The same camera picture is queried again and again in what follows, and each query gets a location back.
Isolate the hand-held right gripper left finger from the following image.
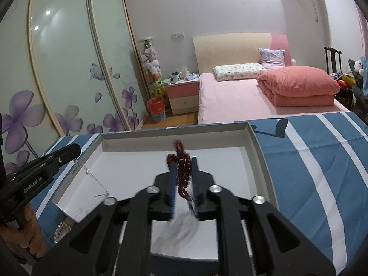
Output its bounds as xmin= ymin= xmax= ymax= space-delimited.
xmin=32 ymin=161 xmax=178 ymax=276

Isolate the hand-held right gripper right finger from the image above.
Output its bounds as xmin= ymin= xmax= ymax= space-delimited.
xmin=191 ymin=158 xmax=337 ymax=276

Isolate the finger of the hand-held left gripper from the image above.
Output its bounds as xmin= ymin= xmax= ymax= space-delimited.
xmin=34 ymin=158 xmax=76 ymax=179
xmin=42 ymin=144 xmax=82 ymax=163

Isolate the dark red bead bracelet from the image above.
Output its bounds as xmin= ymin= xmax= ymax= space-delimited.
xmin=165 ymin=139 xmax=193 ymax=204

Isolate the thin pearl chain necklace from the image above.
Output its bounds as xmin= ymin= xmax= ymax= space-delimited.
xmin=74 ymin=159 xmax=110 ymax=198

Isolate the grey cardboard box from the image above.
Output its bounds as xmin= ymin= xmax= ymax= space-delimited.
xmin=52 ymin=122 xmax=279 ymax=262

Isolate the white pearl bracelet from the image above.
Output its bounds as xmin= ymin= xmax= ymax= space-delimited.
xmin=53 ymin=220 xmax=72 ymax=245

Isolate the person's left hand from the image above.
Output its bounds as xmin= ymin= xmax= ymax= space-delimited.
xmin=0 ymin=205 xmax=48 ymax=263

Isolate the blue basket with red bag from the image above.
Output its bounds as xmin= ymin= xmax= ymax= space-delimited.
xmin=147 ymin=97 xmax=167 ymax=121

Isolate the wardrobe with purple flower doors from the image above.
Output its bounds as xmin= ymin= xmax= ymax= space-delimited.
xmin=0 ymin=0 xmax=147 ymax=176

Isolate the pink and cream nightstand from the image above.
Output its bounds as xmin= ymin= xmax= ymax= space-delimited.
xmin=166 ymin=80 xmax=200 ymax=115

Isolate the bed with pink sheet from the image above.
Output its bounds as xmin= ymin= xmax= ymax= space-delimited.
xmin=197 ymin=72 xmax=350 ymax=125

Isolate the blue white striped blanket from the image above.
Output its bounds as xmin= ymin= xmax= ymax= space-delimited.
xmin=29 ymin=111 xmax=368 ymax=265

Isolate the white floral pillow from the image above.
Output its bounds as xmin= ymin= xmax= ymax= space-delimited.
xmin=213 ymin=62 xmax=268 ymax=81

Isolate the plush toy tower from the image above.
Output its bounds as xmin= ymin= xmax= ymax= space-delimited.
xmin=139 ymin=37 xmax=166 ymax=98

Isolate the cream and pink headboard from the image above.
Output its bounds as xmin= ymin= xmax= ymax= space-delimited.
xmin=192 ymin=33 xmax=291 ymax=75

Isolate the folded pink quilt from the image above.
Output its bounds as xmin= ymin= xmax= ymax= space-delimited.
xmin=257 ymin=66 xmax=341 ymax=107

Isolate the purple pillow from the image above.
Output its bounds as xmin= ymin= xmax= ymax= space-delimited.
xmin=258 ymin=48 xmax=286 ymax=69

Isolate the dark wooden chair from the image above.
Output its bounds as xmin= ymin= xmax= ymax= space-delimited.
xmin=323 ymin=46 xmax=353 ymax=111

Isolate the pile of toys and clothes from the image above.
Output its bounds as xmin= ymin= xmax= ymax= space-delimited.
xmin=331 ymin=56 xmax=368 ymax=112

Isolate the white wall pipe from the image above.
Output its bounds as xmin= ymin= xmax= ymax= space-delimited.
xmin=306 ymin=0 xmax=320 ymax=22

